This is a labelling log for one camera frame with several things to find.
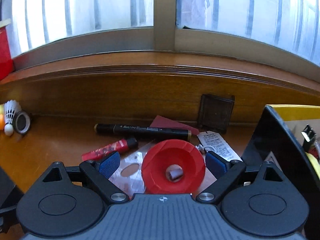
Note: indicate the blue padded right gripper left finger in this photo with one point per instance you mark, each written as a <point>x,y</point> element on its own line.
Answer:
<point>96,176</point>

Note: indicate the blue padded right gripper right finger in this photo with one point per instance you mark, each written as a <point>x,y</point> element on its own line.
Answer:
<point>227,174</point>

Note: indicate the red plastic funnel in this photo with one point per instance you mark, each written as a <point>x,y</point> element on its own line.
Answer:
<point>173,167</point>

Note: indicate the clear plastic stencil ruler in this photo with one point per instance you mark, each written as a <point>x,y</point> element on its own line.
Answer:
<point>128,176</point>

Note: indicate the white paper tag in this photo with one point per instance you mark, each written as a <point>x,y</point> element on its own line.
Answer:
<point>212,141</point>

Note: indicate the red lighter tube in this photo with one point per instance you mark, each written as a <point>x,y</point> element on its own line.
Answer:
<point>120,146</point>

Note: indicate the black marker pen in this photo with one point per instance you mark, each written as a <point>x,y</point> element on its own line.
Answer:
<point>142,133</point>

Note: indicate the cardboard box with yellow edge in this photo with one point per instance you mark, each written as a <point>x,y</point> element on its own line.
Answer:
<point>273,135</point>

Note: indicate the red paper sheet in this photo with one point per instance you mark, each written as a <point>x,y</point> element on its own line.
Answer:
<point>162,122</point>

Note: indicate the black binder clip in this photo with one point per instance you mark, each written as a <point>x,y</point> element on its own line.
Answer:
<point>309,137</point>

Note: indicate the black tape roll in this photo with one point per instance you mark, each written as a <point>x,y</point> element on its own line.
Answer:
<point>21,122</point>

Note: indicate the white feather shuttlecock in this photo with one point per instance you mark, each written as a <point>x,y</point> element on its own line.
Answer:
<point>11,107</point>

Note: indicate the orange ping pong ball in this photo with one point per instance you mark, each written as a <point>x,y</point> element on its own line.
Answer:
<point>2,122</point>

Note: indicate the red container with lid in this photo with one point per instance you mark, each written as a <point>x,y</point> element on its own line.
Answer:
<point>6,62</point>

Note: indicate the black square wall socket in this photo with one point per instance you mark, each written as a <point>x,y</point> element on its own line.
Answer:
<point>215,112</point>

